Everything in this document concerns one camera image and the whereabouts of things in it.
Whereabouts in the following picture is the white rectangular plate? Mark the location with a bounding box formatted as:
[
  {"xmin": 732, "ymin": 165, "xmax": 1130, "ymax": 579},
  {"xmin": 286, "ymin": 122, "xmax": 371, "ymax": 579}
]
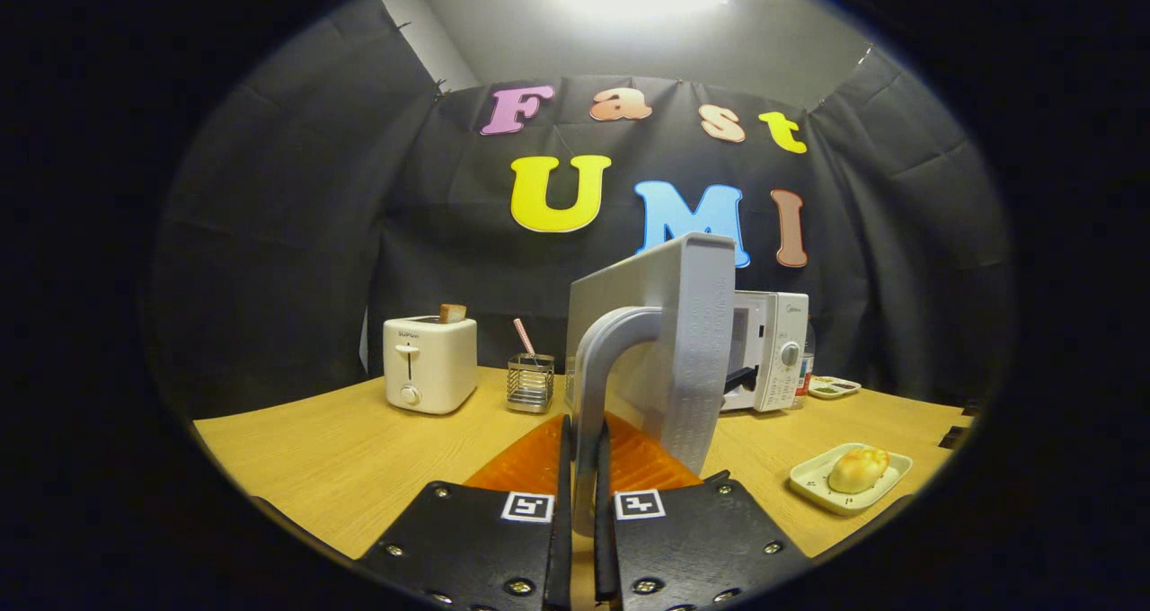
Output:
[{"xmin": 789, "ymin": 442, "xmax": 914, "ymax": 516}]

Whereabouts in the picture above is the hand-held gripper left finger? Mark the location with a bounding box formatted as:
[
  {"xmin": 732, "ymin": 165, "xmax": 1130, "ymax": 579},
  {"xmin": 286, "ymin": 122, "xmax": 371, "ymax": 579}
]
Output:
[{"xmin": 358, "ymin": 413, "xmax": 574, "ymax": 611}]

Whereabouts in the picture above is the golden bread bun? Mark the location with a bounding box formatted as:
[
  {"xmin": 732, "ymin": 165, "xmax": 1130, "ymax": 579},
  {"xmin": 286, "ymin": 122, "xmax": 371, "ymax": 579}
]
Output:
[{"xmin": 827, "ymin": 447, "xmax": 891, "ymax": 494}]

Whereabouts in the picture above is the cream toaster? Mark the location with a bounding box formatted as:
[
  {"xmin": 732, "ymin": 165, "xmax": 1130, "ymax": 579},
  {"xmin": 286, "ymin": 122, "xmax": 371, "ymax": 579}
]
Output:
[{"xmin": 383, "ymin": 314, "xmax": 479, "ymax": 415}]

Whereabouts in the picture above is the white microwave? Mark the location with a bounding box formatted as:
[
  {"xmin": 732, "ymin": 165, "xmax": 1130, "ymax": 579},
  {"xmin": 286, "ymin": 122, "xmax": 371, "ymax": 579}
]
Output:
[{"xmin": 564, "ymin": 232, "xmax": 809, "ymax": 537}]

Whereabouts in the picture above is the metal wire holder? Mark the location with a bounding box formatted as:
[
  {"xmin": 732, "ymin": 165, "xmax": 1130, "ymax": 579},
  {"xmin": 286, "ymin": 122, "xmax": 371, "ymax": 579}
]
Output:
[{"xmin": 506, "ymin": 352, "xmax": 556, "ymax": 414}]

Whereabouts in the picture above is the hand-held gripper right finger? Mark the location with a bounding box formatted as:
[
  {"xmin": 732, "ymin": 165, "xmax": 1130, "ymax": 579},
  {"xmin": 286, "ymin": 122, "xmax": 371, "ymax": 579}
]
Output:
[{"xmin": 593, "ymin": 412, "xmax": 814, "ymax": 611}]

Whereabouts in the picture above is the plastic bottle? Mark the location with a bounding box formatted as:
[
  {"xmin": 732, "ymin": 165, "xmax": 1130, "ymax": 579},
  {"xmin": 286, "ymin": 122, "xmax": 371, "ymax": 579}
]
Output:
[{"xmin": 792, "ymin": 319, "xmax": 817, "ymax": 410}]

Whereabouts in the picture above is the white divided dish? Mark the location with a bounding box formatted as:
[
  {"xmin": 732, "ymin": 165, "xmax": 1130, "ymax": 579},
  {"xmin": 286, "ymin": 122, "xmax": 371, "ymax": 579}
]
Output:
[{"xmin": 807, "ymin": 375, "xmax": 863, "ymax": 401}]

